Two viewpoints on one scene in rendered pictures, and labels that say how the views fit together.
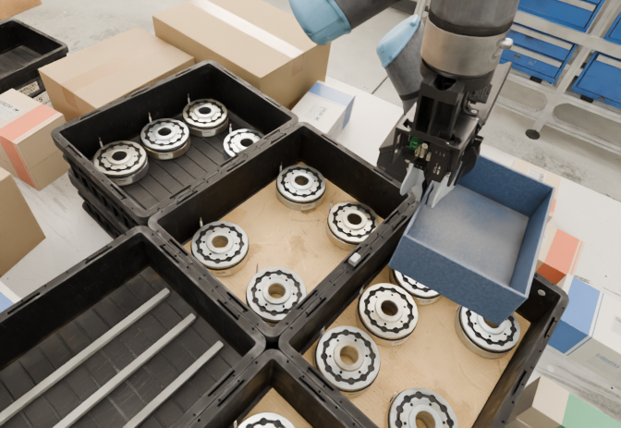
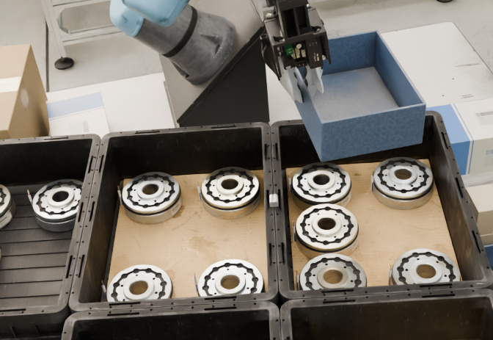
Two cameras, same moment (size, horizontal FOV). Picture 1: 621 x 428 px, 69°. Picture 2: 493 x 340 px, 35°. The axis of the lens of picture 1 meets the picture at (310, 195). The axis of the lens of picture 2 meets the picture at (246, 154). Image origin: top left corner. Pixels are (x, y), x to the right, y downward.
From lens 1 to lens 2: 57 cm
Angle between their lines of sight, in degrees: 23
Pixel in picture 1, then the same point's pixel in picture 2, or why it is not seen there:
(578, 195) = not seen: hidden behind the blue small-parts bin
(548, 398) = (483, 198)
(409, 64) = not seen: hidden behind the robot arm
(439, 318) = (365, 206)
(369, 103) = (110, 93)
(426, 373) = (394, 249)
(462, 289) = (384, 134)
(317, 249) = (220, 233)
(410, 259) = (336, 139)
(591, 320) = (463, 128)
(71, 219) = not seen: outside the picture
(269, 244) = (176, 262)
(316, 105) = (72, 125)
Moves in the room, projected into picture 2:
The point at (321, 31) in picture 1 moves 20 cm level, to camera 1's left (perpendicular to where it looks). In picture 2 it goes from (172, 14) to (23, 76)
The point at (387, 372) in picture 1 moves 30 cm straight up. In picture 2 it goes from (367, 270) to (372, 123)
